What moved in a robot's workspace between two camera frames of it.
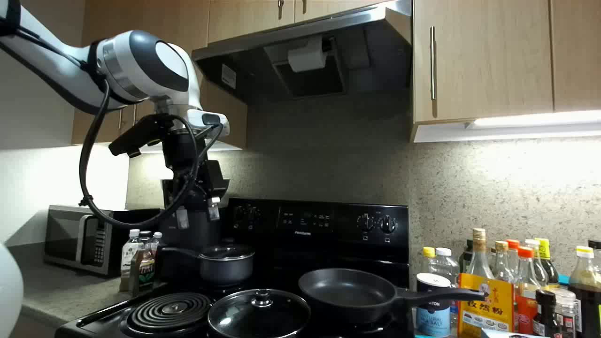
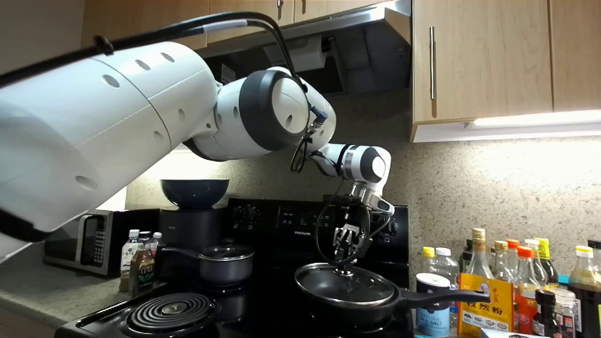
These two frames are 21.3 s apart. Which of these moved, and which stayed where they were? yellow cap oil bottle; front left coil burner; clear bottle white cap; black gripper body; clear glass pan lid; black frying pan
Moved: clear glass pan lid; black gripper body
Stayed: clear bottle white cap; black frying pan; front left coil burner; yellow cap oil bottle
